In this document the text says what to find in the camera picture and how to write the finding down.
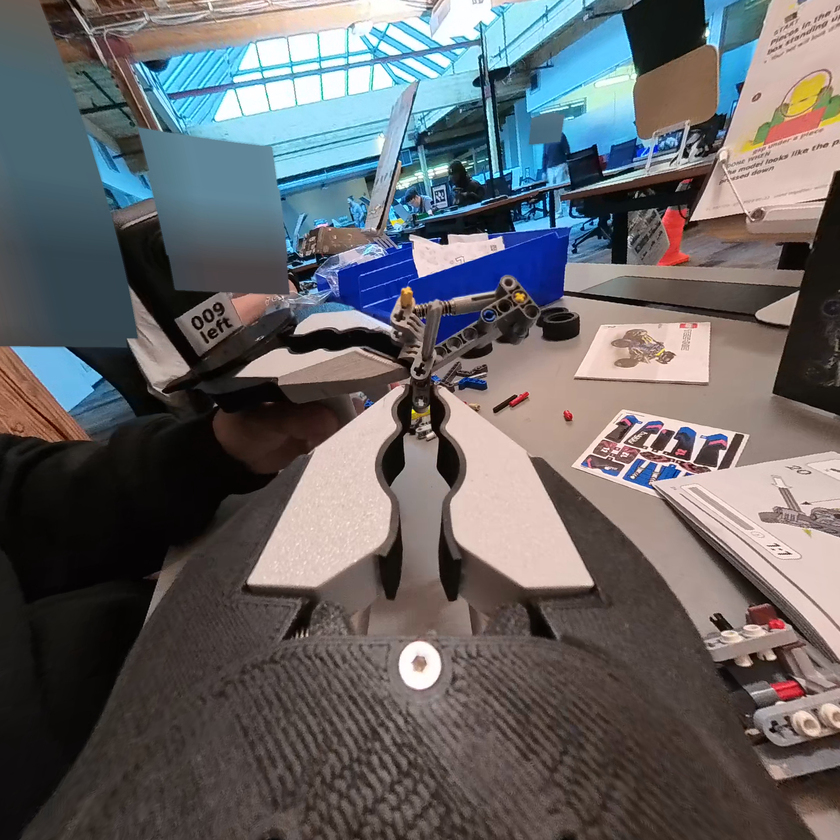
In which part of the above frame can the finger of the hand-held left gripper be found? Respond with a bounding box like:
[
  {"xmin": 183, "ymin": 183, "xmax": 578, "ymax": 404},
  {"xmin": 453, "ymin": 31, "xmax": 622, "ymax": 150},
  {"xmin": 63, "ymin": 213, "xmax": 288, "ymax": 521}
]
[
  {"xmin": 231, "ymin": 345, "xmax": 412, "ymax": 404},
  {"xmin": 287, "ymin": 312, "xmax": 403, "ymax": 350}
]

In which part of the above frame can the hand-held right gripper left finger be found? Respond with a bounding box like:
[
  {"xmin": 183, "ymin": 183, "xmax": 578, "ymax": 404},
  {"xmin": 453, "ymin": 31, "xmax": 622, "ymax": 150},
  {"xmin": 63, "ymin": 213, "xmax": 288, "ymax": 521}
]
[{"xmin": 246, "ymin": 387, "xmax": 406, "ymax": 632}]

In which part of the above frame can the person's left hand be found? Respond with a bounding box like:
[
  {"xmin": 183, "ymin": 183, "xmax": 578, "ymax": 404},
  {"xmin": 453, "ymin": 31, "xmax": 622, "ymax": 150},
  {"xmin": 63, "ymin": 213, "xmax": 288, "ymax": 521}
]
[{"xmin": 211, "ymin": 399, "xmax": 342, "ymax": 475}]

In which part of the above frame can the dark flat cardboard box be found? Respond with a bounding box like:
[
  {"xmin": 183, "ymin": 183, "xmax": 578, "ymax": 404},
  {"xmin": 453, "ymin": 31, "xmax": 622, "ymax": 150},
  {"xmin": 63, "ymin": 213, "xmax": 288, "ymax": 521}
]
[{"xmin": 298, "ymin": 226, "xmax": 378, "ymax": 257}]

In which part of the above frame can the white paper bag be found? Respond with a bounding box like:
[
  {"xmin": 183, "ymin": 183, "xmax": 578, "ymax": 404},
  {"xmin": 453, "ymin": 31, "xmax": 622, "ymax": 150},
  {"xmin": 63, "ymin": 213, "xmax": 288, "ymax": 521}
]
[
  {"xmin": 410, "ymin": 235, "xmax": 468, "ymax": 277},
  {"xmin": 449, "ymin": 233, "xmax": 506, "ymax": 260}
]

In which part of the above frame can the grey lego chassis assembly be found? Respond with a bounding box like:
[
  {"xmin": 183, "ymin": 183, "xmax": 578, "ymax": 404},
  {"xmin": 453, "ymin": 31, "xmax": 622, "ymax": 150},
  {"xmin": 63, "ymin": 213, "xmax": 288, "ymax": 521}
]
[{"xmin": 705, "ymin": 602, "xmax": 840, "ymax": 765}]

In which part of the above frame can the black desk mat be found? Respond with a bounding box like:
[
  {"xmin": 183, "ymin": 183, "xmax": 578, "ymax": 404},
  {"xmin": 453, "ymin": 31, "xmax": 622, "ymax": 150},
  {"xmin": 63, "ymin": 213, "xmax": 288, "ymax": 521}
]
[{"xmin": 581, "ymin": 276, "xmax": 798, "ymax": 316}]

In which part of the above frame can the person's left forearm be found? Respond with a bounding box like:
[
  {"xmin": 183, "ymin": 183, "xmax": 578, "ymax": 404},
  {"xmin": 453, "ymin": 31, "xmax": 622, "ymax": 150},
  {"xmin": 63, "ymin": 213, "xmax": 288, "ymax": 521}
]
[{"xmin": 0, "ymin": 410, "xmax": 280, "ymax": 601}]

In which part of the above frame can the dark printed lego box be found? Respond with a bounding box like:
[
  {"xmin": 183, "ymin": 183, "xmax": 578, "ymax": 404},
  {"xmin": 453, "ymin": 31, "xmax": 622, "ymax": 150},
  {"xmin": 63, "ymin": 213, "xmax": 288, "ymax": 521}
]
[{"xmin": 773, "ymin": 190, "xmax": 840, "ymax": 417}]

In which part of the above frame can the person's black clothed torso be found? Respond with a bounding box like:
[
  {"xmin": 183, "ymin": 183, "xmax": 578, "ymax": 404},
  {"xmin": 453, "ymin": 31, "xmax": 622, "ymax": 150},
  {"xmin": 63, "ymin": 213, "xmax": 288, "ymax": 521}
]
[{"xmin": 0, "ymin": 551, "xmax": 158, "ymax": 808}]

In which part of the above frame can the brown cardboard sign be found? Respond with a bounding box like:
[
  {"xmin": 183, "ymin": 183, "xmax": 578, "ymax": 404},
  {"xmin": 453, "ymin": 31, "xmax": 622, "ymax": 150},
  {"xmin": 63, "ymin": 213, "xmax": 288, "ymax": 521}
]
[{"xmin": 633, "ymin": 45, "xmax": 721, "ymax": 140}]

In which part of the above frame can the tall cardboard board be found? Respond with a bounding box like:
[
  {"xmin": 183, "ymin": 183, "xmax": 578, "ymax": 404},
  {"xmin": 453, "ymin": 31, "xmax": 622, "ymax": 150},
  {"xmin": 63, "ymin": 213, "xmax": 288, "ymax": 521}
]
[{"xmin": 364, "ymin": 82, "xmax": 421, "ymax": 234}]

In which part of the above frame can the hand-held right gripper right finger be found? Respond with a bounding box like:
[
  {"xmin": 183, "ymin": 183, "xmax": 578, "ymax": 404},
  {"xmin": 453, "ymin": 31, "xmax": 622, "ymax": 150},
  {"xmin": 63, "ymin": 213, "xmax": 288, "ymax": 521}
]
[{"xmin": 438, "ymin": 387, "xmax": 596, "ymax": 632}]

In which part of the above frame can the blue plastic parts bin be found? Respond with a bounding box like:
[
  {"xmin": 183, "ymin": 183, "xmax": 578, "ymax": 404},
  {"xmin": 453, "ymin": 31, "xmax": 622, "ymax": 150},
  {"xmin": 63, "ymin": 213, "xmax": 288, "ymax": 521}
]
[{"xmin": 318, "ymin": 226, "xmax": 571, "ymax": 342}]

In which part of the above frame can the grey lego suspension assembly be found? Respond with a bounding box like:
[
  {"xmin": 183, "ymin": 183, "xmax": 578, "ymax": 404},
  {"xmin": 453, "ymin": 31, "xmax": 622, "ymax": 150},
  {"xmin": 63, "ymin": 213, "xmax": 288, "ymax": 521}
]
[{"xmin": 390, "ymin": 274, "xmax": 543, "ymax": 411}]

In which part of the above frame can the clear plastic bag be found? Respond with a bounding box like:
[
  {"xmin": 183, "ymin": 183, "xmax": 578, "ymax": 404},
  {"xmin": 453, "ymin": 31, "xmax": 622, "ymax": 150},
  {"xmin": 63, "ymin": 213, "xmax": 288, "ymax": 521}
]
[{"xmin": 266, "ymin": 243, "xmax": 395, "ymax": 309}]

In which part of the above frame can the wooden office desk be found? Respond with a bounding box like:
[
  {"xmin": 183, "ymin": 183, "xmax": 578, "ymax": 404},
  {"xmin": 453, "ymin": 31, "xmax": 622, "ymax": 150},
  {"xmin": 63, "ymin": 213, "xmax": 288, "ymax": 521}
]
[{"xmin": 561, "ymin": 161, "xmax": 716, "ymax": 263}]

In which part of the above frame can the orange traffic cone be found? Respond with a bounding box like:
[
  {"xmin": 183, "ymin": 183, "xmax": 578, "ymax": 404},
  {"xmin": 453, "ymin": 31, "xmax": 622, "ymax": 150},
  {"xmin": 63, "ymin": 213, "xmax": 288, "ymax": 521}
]
[{"xmin": 658, "ymin": 206, "xmax": 691, "ymax": 266}]

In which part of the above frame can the white wire sign stand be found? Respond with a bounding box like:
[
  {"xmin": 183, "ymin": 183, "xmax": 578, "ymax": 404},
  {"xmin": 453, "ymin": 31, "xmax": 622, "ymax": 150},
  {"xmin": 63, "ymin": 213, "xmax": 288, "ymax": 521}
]
[{"xmin": 718, "ymin": 151, "xmax": 828, "ymax": 240}]

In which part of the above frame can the wooden panel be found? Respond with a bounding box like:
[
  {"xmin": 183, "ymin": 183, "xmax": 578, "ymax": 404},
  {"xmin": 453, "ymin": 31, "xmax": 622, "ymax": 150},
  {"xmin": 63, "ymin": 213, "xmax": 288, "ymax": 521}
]
[{"xmin": 0, "ymin": 346, "xmax": 89, "ymax": 442}]

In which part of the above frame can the printed instruction sign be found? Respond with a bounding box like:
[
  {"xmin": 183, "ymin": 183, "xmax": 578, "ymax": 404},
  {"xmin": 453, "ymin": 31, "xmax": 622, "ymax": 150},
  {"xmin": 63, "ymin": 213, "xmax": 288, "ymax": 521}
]
[{"xmin": 689, "ymin": 0, "xmax": 840, "ymax": 224}]

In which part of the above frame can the black office chair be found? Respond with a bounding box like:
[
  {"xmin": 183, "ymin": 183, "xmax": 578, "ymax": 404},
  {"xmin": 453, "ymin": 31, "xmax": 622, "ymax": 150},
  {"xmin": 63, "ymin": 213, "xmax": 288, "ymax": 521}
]
[{"xmin": 564, "ymin": 144, "xmax": 608, "ymax": 227}]

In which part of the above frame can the open lego instruction booklet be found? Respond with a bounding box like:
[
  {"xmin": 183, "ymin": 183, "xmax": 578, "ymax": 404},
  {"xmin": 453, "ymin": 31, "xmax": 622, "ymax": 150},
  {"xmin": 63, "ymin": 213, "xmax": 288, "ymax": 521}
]
[{"xmin": 653, "ymin": 451, "xmax": 840, "ymax": 664}]

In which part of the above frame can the silver monitor base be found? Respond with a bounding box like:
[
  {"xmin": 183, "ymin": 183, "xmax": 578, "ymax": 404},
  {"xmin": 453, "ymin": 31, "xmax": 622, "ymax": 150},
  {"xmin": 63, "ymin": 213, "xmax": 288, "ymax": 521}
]
[{"xmin": 755, "ymin": 289, "xmax": 805, "ymax": 327}]

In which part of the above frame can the pile of small lego pieces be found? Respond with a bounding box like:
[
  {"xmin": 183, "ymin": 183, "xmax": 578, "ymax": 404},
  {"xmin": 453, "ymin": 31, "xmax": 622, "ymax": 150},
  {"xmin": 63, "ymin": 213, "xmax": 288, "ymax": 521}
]
[{"xmin": 433, "ymin": 361, "xmax": 490, "ymax": 395}]

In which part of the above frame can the small closed lego booklet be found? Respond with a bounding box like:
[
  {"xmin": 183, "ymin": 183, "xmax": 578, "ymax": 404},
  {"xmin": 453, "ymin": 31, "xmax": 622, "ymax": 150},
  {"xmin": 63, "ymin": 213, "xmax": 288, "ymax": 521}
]
[{"xmin": 574, "ymin": 323, "xmax": 711, "ymax": 385}]

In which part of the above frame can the lego sticker sheet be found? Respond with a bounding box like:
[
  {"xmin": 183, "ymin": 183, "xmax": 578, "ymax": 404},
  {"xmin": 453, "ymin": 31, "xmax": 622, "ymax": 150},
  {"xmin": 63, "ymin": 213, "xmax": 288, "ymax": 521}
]
[{"xmin": 572, "ymin": 410, "xmax": 749, "ymax": 498}]

